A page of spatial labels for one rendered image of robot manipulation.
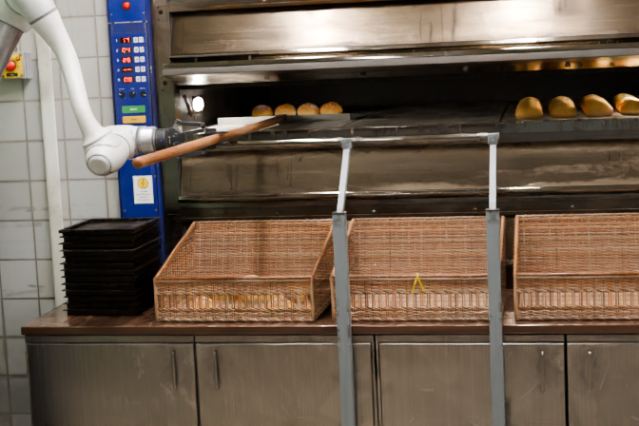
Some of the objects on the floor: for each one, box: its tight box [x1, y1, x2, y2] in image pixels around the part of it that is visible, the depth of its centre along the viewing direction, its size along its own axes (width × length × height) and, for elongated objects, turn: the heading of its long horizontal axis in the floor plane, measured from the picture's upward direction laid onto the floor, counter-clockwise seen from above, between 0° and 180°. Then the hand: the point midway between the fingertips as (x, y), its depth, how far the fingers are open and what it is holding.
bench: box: [21, 289, 639, 426], centre depth 412 cm, size 56×242×58 cm
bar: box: [185, 132, 506, 426], centre depth 391 cm, size 31×127×118 cm
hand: (217, 138), depth 386 cm, fingers closed on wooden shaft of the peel, 3 cm apart
